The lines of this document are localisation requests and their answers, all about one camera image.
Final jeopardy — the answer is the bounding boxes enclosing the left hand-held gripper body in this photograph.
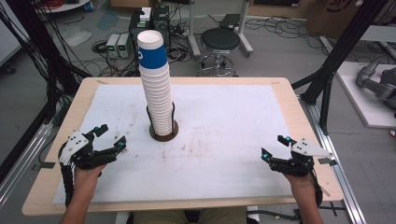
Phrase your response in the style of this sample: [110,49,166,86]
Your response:
[58,130,118,171]

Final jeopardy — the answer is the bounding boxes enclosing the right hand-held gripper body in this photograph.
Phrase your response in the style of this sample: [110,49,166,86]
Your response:
[269,137,333,178]

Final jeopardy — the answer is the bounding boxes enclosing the dark round cup holder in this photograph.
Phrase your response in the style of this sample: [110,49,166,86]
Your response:
[146,102,179,143]

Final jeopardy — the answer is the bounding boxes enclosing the stack of white paper cups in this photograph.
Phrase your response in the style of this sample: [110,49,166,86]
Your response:
[138,64,176,137]

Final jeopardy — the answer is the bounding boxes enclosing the person's right hand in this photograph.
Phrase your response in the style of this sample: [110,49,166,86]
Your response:
[283,174,316,201]

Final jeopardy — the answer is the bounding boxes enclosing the person's left hand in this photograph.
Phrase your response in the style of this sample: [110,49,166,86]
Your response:
[72,163,107,196]

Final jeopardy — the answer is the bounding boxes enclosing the black tape strip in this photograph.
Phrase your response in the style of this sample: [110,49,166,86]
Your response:
[318,157,338,167]
[31,161,56,172]

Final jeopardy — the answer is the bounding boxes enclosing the white table mat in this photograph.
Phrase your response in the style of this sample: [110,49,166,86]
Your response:
[52,83,295,205]

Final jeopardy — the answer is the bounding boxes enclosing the white platform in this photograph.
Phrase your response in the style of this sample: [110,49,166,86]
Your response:
[335,61,396,129]

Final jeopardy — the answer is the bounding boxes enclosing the person's khaki pants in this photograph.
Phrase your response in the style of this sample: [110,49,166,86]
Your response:
[134,207,248,224]

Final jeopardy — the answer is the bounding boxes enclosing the grey power supply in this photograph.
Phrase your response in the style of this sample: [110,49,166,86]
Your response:
[117,33,132,60]
[106,33,120,59]

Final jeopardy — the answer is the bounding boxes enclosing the teal floor sheet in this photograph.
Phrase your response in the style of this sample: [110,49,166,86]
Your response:
[95,8,121,32]

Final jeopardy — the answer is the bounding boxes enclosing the black computer case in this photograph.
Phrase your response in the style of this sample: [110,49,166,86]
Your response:
[128,8,149,42]

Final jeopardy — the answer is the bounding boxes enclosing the white metal stand leg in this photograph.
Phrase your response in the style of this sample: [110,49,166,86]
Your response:
[235,0,255,58]
[186,0,202,59]

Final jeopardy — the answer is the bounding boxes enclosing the black round stool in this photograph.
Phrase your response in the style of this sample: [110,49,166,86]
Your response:
[196,27,242,77]

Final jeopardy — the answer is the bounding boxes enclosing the black computer tower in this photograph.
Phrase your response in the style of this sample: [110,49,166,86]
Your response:
[151,5,171,48]

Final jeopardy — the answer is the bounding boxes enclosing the small white box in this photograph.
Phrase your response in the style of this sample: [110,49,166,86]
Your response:
[139,7,153,22]

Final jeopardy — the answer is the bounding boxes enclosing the white panel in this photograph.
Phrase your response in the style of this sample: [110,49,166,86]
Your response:
[0,0,30,68]

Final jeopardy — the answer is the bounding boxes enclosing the white round table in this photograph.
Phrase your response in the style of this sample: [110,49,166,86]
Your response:
[35,0,92,14]

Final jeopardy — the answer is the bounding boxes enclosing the brown cardboard box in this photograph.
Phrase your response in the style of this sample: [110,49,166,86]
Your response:
[304,0,363,38]

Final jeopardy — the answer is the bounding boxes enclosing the black flat device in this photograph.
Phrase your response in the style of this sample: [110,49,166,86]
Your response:
[219,13,242,30]

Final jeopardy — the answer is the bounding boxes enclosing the aluminium rail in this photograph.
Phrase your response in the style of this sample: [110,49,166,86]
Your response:
[298,96,368,224]
[0,122,54,208]

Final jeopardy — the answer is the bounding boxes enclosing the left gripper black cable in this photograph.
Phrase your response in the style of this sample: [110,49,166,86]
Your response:
[60,161,75,208]

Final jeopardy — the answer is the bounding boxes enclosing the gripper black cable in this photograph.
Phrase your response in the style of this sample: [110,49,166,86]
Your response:
[307,170,324,208]
[60,161,75,208]

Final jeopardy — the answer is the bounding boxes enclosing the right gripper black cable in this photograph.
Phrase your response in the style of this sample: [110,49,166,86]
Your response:
[307,170,324,208]

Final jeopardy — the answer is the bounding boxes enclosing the black metal frame with cables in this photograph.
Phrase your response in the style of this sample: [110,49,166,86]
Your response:
[0,0,92,185]

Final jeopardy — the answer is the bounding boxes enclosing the tangled black floor cables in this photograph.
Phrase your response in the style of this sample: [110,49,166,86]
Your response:
[244,15,328,49]

